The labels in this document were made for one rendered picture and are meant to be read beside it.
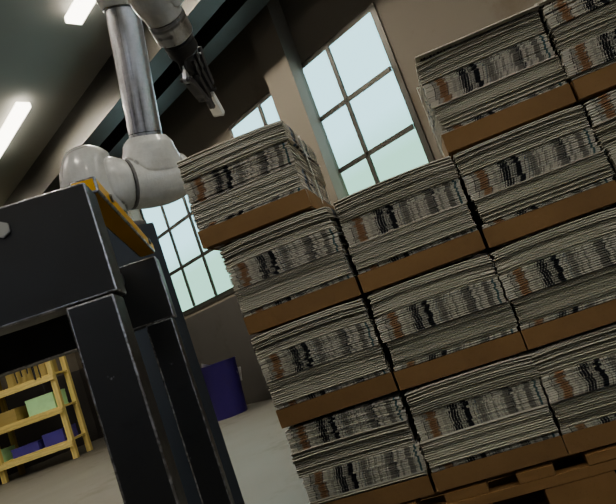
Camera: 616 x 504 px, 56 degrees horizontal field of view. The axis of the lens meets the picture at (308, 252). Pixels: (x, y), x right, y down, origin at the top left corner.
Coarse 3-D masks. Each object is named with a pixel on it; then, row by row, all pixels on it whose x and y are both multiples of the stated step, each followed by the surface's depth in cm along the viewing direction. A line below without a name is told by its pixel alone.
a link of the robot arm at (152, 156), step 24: (96, 0) 171; (120, 0) 168; (120, 24) 170; (120, 48) 171; (144, 48) 174; (120, 72) 172; (144, 72) 173; (144, 96) 173; (144, 120) 173; (144, 144) 171; (168, 144) 175; (144, 168) 170; (168, 168) 174; (144, 192) 170; (168, 192) 175
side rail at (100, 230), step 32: (64, 192) 60; (0, 224) 59; (32, 224) 59; (64, 224) 60; (96, 224) 60; (0, 256) 58; (32, 256) 59; (64, 256) 59; (96, 256) 60; (0, 288) 58; (32, 288) 58; (64, 288) 59; (96, 288) 59; (0, 320) 58; (32, 320) 59
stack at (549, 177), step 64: (576, 128) 124; (384, 192) 132; (448, 192) 130; (512, 192) 126; (576, 192) 123; (256, 256) 139; (320, 256) 135; (384, 256) 132; (512, 256) 126; (576, 256) 122; (320, 320) 135; (384, 320) 131; (448, 320) 128; (512, 320) 125; (320, 384) 134; (448, 384) 127; (512, 384) 125; (576, 384) 121; (320, 448) 134; (384, 448) 131; (448, 448) 127; (512, 448) 125
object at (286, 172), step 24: (240, 144) 140; (264, 144) 138; (288, 144) 139; (192, 168) 142; (216, 168) 141; (240, 168) 141; (264, 168) 139; (288, 168) 138; (192, 192) 143; (216, 192) 141; (240, 192) 140; (264, 192) 139; (288, 192) 137; (216, 216) 141; (288, 216) 138
